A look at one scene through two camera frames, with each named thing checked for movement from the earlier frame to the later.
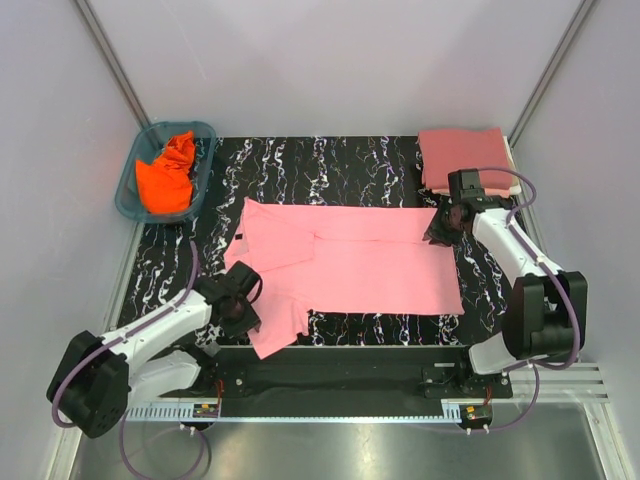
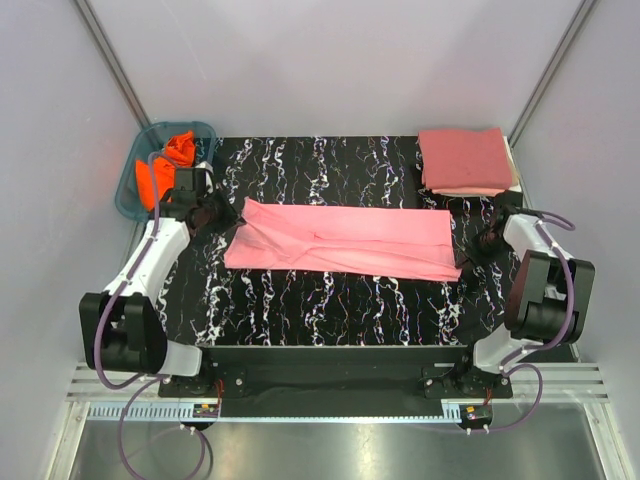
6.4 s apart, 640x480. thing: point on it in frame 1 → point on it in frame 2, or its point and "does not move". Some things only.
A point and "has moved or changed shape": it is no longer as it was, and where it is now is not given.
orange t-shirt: [165, 185] does not move
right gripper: [434, 230] → [463, 261]
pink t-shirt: [321, 259] has moved or changed shape
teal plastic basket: [148, 146] does not move
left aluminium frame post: [112, 62] does not move
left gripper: [249, 319] → [230, 220]
